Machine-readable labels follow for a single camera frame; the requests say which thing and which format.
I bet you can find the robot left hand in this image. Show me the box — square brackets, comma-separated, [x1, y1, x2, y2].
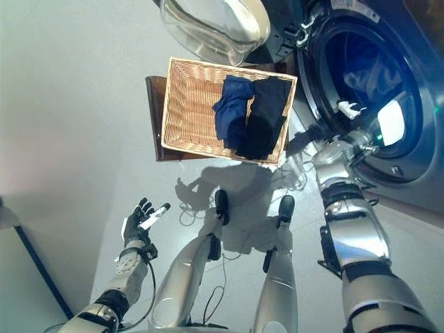
[121, 196, 172, 249]

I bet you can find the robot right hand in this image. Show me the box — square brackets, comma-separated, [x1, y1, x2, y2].
[336, 99, 406, 148]

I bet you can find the black garment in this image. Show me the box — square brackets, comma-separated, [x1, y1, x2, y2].
[235, 78, 291, 162]

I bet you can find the dark grey washing machine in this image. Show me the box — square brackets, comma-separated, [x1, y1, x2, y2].
[259, 0, 444, 227]

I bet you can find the silver robot left leg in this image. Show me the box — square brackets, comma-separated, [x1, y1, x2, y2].
[148, 189, 230, 329]

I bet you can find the silver robot leg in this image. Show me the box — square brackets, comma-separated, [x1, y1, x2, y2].
[254, 194, 298, 333]
[148, 189, 230, 329]

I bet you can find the white washer plinth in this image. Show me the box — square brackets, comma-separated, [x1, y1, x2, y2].
[360, 189, 444, 241]

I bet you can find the brown wooden stool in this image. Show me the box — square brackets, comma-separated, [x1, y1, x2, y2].
[144, 75, 289, 163]

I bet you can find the white board black edge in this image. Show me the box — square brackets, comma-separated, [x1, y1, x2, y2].
[0, 196, 74, 333]

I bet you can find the wicker laundry basket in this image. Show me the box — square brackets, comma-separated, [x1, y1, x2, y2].
[160, 57, 299, 167]

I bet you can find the silver robot right leg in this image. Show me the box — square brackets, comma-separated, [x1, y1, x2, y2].
[254, 194, 298, 333]

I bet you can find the blue garment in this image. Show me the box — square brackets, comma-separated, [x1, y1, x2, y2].
[212, 76, 257, 149]

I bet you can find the round glass washer door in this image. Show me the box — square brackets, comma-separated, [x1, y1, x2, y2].
[158, 0, 272, 67]

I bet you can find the white floor cable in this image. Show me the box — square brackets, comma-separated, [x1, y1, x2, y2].
[178, 151, 310, 227]

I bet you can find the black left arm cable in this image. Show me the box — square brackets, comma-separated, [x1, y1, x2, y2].
[120, 255, 157, 331]

